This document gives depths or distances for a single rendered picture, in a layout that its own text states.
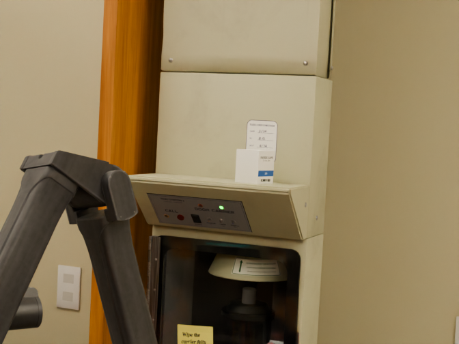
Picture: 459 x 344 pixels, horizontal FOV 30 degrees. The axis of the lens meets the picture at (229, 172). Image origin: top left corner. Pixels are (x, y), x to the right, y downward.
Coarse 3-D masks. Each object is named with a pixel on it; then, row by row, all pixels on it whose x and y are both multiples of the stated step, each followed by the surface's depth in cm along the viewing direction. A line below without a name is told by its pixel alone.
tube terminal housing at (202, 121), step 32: (160, 96) 168; (192, 96) 166; (224, 96) 163; (256, 96) 161; (288, 96) 158; (320, 96) 160; (160, 128) 169; (192, 128) 166; (224, 128) 163; (288, 128) 159; (320, 128) 161; (160, 160) 169; (192, 160) 166; (224, 160) 164; (288, 160) 159; (320, 160) 163; (320, 192) 164; (320, 224) 166; (320, 256) 167
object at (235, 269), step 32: (160, 256) 168; (192, 256) 166; (224, 256) 163; (256, 256) 160; (288, 256) 158; (160, 288) 168; (192, 288) 166; (224, 288) 163; (256, 288) 161; (288, 288) 158; (160, 320) 169; (192, 320) 166; (224, 320) 163; (256, 320) 161; (288, 320) 158
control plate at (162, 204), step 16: (160, 208) 162; (176, 208) 160; (192, 208) 159; (208, 208) 157; (224, 208) 156; (240, 208) 154; (176, 224) 164; (192, 224) 162; (208, 224) 161; (224, 224) 159; (240, 224) 158
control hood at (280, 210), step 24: (144, 192) 160; (168, 192) 158; (192, 192) 155; (216, 192) 153; (240, 192) 151; (264, 192) 149; (288, 192) 147; (144, 216) 166; (264, 216) 154; (288, 216) 152
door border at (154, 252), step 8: (152, 240) 169; (160, 240) 168; (152, 248) 169; (160, 248) 168; (152, 256) 169; (152, 264) 169; (152, 272) 169; (152, 280) 169; (152, 288) 169; (152, 296) 169; (152, 304) 169; (152, 312) 169; (152, 320) 169
